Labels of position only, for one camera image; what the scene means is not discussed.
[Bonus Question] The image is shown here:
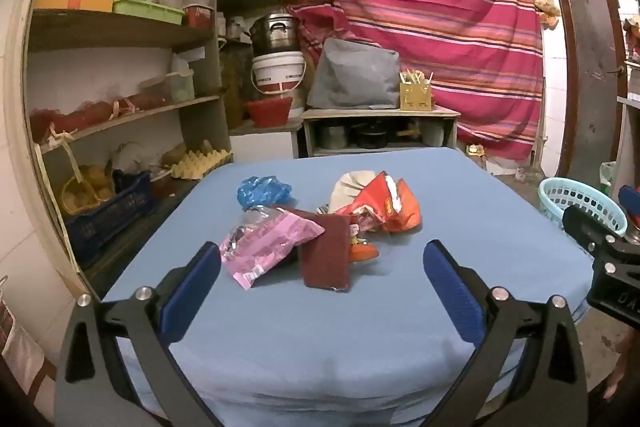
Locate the yellow egg tray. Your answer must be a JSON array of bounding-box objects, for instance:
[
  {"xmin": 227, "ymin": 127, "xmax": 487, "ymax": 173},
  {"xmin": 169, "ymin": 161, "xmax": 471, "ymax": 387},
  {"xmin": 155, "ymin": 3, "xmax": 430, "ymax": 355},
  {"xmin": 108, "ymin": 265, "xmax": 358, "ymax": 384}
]
[{"xmin": 170, "ymin": 149, "xmax": 234, "ymax": 180}]

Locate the grey kitchen counter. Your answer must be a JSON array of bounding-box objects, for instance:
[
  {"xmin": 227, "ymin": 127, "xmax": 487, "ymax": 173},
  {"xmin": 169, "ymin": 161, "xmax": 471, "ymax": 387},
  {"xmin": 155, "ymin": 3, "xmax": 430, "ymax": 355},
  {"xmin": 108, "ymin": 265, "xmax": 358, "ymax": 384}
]
[{"xmin": 615, "ymin": 94, "xmax": 640, "ymax": 188}]

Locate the clear plastic container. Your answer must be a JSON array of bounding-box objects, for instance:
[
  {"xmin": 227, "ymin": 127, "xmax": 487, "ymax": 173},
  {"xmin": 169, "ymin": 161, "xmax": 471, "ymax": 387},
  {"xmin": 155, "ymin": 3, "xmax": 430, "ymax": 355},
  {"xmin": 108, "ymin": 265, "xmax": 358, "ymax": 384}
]
[{"xmin": 140, "ymin": 69, "xmax": 196, "ymax": 104}]

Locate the small red basket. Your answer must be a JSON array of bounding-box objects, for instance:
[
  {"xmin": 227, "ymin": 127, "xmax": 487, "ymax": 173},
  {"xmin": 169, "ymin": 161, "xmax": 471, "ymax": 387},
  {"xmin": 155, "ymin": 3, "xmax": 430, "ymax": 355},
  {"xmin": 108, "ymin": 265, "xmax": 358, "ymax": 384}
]
[{"xmin": 184, "ymin": 4, "xmax": 215, "ymax": 30}]

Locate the white plastic bucket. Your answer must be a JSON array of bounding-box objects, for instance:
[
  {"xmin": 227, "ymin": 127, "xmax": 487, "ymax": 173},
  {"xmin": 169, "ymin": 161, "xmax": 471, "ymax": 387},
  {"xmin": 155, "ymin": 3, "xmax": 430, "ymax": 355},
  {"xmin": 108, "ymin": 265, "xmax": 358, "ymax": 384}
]
[{"xmin": 250, "ymin": 51, "xmax": 307, "ymax": 96}]

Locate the steel container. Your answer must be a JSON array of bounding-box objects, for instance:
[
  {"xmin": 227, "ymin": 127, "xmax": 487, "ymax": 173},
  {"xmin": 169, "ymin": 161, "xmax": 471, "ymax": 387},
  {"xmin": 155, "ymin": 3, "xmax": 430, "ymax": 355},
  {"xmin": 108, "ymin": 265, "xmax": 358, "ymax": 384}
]
[{"xmin": 422, "ymin": 122, "xmax": 446, "ymax": 146}]

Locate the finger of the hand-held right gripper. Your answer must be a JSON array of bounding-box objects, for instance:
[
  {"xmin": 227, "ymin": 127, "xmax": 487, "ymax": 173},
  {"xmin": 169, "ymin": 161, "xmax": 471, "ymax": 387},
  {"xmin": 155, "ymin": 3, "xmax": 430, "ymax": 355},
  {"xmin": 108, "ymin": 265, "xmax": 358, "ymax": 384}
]
[
  {"xmin": 618, "ymin": 185, "xmax": 640, "ymax": 228},
  {"xmin": 562, "ymin": 205, "xmax": 626, "ymax": 258}
]

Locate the wooden shelf unit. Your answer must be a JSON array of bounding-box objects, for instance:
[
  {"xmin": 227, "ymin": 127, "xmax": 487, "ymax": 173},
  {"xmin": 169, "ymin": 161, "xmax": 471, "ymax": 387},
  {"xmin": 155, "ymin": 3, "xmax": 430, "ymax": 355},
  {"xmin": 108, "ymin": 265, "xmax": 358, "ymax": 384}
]
[{"xmin": 5, "ymin": 0, "xmax": 236, "ymax": 303}]

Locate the maroon scouring pad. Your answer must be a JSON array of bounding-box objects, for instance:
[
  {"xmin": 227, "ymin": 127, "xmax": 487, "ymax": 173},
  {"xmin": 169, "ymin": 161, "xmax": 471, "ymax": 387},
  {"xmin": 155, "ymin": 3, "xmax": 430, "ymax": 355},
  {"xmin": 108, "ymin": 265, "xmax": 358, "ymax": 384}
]
[
  {"xmin": 297, "ymin": 213, "xmax": 352, "ymax": 294},
  {"xmin": 270, "ymin": 204, "xmax": 326, "ymax": 223}
]

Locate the small white cabinet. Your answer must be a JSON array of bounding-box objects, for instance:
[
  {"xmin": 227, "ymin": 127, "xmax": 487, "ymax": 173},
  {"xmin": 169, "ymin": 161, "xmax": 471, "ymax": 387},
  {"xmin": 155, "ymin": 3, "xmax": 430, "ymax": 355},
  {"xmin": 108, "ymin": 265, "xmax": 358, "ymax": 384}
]
[{"xmin": 229, "ymin": 119, "xmax": 303, "ymax": 162}]

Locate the blue table cover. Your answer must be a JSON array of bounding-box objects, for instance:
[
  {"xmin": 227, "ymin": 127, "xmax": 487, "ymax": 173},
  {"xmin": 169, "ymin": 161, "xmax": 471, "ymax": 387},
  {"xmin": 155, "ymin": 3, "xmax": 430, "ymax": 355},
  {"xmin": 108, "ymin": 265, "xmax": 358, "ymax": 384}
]
[{"xmin": 100, "ymin": 147, "xmax": 596, "ymax": 427}]

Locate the pink snack wrapper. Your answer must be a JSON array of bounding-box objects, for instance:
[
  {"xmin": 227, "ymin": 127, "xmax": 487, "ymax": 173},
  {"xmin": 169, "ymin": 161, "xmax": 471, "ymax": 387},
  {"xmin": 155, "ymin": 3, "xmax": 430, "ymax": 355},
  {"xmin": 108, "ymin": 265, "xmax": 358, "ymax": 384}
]
[{"xmin": 219, "ymin": 206, "xmax": 326, "ymax": 291}]

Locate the person's right hand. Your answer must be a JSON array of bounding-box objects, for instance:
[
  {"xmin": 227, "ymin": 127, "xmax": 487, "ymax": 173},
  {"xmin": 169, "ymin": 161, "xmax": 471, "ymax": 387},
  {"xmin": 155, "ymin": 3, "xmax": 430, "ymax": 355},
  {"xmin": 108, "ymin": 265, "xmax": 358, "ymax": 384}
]
[{"xmin": 602, "ymin": 334, "xmax": 640, "ymax": 404}]

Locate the steel stock pot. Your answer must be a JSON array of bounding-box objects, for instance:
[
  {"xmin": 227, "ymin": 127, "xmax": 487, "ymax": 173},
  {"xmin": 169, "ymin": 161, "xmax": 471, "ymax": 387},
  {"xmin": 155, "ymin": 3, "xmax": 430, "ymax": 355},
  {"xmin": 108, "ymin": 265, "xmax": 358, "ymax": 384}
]
[{"xmin": 249, "ymin": 13, "xmax": 301, "ymax": 54}]

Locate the blue plastic crate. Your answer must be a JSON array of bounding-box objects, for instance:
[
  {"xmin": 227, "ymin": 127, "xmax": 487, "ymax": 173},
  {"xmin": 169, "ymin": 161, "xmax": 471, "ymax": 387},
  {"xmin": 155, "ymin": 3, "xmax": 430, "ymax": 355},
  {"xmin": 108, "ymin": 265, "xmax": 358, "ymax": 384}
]
[{"xmin": 64, "ymin": 171, "xmax": 157, "ymax": 269}]

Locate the grey fabric cover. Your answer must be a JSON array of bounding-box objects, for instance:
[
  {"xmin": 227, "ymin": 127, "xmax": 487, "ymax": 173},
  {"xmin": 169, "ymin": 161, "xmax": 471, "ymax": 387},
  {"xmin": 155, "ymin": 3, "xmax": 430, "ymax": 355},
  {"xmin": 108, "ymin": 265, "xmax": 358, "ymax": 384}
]
[{"xmin": 306, "ymin": 38, "xmax": 402, "ymax": 110}]

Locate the green waste bin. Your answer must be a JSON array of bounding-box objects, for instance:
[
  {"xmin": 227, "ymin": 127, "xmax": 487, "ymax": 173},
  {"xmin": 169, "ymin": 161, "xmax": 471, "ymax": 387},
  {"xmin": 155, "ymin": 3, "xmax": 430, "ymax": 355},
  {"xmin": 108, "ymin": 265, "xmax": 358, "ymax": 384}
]
[{"xmin": 599, "ymin": 161, "xmax": 618, "ymax": 196}]

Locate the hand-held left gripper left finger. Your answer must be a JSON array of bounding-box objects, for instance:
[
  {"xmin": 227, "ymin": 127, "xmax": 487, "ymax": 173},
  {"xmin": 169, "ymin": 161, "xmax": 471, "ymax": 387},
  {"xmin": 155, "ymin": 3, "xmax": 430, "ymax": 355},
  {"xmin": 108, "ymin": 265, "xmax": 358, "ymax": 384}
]
[{"xmin": 53, "ymin": 241, "xmax": 236, "ymax": 427}]

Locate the bundle of wooden utensils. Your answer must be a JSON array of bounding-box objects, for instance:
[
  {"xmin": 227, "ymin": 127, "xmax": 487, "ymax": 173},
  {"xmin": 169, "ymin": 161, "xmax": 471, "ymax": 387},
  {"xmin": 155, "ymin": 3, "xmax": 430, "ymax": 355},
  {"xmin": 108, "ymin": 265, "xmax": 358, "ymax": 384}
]
[{"xmin": 400, "ymin": 68, "xmax": 433, "ymax": 85}]

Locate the beige tissue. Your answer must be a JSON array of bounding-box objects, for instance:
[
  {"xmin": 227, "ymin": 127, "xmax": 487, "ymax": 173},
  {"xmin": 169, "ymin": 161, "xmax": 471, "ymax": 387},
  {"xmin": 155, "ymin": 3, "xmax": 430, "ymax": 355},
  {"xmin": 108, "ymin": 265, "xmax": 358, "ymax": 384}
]
[{"xmin": 329, "ymin": 170, "xmax": 378, "ymax": 210}]

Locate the black cooking pot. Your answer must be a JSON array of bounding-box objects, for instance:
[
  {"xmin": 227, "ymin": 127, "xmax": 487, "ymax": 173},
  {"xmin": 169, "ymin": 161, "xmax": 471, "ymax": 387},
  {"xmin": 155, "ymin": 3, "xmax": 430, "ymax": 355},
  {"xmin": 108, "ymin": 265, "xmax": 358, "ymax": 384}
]
[{"xmin": 351, "ymin": 122, "xmax": 391, "ymax": 150}]

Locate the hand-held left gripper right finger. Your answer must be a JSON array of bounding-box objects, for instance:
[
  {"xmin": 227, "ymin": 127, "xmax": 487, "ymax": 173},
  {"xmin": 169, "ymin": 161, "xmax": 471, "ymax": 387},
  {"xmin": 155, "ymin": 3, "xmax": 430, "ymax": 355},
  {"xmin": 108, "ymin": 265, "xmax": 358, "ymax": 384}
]
[{"xmin": 415, "ymin": 239, "xmax": 590, "ymax": 427}]

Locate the small steel pot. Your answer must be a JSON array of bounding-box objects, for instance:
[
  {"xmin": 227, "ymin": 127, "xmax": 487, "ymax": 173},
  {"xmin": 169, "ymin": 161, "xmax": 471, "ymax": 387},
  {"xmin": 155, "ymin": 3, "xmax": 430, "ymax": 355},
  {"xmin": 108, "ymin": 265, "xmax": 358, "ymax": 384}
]
[{"xmin": 317, "ymin": 123, "xmax": 349, "ymax": 150}]

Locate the blue plastic bag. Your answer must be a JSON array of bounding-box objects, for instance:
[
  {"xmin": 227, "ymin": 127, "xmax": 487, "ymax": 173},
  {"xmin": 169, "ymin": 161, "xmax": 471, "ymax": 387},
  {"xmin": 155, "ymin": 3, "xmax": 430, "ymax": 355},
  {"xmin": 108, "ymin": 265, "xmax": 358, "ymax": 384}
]
[{"xmin": 236, "ymin": 175, "xmax": 293, "ymax": 211}]

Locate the brown framed door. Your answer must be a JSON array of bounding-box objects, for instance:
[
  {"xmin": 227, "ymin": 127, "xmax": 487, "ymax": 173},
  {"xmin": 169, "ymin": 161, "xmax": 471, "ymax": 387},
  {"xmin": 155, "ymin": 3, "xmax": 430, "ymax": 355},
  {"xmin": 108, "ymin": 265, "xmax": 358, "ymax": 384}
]
[{"xmin": 545, "ymin": 0, "xmax": 630, "ymax": 188}]

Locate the hanging orange bag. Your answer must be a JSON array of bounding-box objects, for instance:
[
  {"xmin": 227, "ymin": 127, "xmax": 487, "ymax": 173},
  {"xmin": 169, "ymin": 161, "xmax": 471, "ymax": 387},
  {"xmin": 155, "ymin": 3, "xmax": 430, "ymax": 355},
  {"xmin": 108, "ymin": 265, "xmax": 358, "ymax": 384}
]
[{"xmin": 534, "ymin": 0, "xmax": 561, "ymax": 30}]

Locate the yellow utensil holder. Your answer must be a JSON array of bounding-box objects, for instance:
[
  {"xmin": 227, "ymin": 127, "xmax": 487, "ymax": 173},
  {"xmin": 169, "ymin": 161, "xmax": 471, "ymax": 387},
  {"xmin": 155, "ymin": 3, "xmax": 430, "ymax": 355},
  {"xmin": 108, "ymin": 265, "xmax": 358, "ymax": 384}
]
[{"xmin": 399, "ymin": 81, "xmax": 433, "ymax": 112}]

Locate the yellow basket of potatoes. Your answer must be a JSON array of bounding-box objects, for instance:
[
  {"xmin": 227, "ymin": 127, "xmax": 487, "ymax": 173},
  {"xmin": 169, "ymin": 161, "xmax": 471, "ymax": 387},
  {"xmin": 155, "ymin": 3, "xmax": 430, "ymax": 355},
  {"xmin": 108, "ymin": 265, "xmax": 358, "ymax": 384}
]
[{"xmin": 59, "ymin": 142, "xmax": 117, "ymax": 217}]

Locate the low wooden cabinet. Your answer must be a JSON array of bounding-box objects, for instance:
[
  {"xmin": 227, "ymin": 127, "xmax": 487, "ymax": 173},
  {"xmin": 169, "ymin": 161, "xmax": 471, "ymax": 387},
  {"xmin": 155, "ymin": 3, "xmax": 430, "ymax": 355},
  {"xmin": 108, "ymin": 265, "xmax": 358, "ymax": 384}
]
[{"xmin": 301, "ymin": 104, "xmax": 462, "ymax": 158}]

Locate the small orange printed packet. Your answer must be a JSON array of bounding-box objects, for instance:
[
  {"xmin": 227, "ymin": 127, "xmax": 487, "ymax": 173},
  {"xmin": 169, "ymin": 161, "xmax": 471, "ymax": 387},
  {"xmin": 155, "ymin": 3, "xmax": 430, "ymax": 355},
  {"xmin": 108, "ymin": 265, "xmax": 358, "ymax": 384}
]
[{"xmin": 347, "ymin": 223, "xmax": 380, "ymax": 264}]

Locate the light blue plastic basket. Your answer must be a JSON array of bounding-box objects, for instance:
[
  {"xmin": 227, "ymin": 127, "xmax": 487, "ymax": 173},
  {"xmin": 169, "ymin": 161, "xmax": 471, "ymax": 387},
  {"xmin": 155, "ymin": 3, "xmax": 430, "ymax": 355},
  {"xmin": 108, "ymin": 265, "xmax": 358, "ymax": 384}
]
[{"xmin": 538, "ymin": 177, "xmax": 628, "ymax": 238}]

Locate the orange snack bag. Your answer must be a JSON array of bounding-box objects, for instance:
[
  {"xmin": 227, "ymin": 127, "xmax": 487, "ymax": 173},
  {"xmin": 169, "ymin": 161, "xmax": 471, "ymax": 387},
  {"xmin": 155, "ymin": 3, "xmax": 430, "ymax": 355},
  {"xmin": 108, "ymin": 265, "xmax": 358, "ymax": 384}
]
[{"xmin": 332, "ymin": 171, "xmax": 423, "ymax": 234}]

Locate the red mesh bag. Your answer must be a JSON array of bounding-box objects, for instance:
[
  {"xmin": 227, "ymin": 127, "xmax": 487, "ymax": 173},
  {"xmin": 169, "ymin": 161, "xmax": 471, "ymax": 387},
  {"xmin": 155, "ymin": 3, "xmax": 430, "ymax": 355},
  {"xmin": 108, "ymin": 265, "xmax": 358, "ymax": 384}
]
[{"xmin": 30, "ymin": 91, "xmax": 171, "ymax": 135}]

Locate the red plastic basin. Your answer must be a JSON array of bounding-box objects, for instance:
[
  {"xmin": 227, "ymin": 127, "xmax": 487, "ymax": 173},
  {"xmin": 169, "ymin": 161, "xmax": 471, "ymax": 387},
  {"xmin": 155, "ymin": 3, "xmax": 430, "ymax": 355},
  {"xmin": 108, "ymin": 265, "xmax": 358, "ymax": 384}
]
[{"xmin": 244, "ymin": 96, "xmax": 294, "ymax": 128}]

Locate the green plastic tray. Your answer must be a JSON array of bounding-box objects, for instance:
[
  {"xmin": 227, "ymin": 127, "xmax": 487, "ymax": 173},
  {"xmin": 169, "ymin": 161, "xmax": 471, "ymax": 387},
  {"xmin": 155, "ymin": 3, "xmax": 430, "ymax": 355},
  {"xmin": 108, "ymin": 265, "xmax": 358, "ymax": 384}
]
[{"xmin": 113, "ymin": 0, "xmax": 186, "ymax": 26}]

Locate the red striped cloth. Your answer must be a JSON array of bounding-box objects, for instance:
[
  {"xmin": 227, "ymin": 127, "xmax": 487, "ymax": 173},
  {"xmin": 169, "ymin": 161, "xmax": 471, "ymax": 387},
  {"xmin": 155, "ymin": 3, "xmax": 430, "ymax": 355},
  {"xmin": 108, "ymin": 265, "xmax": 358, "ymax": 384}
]
[{"xmin": 269, "ymin": 0, "xmax": 546, "ymax": 162}]

